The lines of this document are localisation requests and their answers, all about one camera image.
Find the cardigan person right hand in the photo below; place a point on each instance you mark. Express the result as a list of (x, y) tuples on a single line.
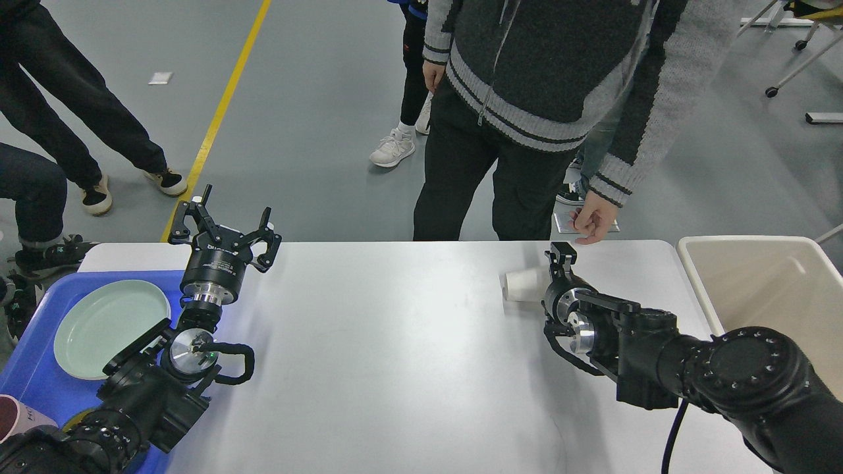
[(433, 73)]

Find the person in grey cardigan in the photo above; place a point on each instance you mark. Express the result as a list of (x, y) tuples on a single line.
[(525, 83)]

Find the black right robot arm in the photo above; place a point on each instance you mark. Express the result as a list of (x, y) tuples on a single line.
[(756, 378)]

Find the person in black trousers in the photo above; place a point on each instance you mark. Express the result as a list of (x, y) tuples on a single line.
[(37, 57)]

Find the person with white sneakers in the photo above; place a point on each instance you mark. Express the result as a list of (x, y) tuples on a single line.
[(415, 108)]

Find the floor outlet plate left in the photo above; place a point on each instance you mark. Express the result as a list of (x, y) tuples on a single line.
[(566, 222)]

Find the pink mug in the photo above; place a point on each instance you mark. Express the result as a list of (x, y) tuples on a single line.
[(17, 418)]

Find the cardigan person left hand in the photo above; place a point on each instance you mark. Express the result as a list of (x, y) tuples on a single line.
[(593, 219)]

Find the seated person dark jeans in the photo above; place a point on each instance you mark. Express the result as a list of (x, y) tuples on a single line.
[(38, 188)]

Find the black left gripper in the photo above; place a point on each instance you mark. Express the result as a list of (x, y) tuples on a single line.
[(214, 270)]

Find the rolling chair base right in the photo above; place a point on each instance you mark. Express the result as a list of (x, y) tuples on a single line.
[(817, 14)]

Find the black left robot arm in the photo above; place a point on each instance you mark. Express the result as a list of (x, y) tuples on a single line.
[(197, 351)]

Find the person in faded jeans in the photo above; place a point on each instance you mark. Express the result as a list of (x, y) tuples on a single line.
[(590, 156)]

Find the white paper cup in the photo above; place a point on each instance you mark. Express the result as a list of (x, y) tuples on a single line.
[(528, 285)]

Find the white floor label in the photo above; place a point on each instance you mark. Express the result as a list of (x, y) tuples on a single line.
[(161, 78)]

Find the green plate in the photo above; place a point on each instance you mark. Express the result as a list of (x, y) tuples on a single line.
[(105, 322)]

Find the blue plastic tray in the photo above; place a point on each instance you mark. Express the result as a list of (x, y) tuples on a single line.
[(39, 388)]

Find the dark teal mug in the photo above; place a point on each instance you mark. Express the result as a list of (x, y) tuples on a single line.
[(76, 419)]

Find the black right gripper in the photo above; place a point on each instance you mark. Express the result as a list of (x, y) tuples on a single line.
[(561, 296)]

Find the beige plastic bin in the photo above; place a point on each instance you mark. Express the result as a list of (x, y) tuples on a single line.
[(786, 283)]

